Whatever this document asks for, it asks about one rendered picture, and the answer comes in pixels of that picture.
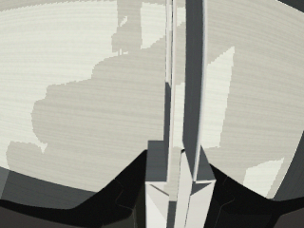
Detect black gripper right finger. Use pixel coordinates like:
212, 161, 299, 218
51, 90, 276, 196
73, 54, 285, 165
204, 163, 304, 228

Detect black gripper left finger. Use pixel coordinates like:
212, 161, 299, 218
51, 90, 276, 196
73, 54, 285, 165
0, 149, 148, 228

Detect grey rectangular roasting tin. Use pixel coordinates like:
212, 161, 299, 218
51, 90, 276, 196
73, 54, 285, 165
0, 0, 304, 228

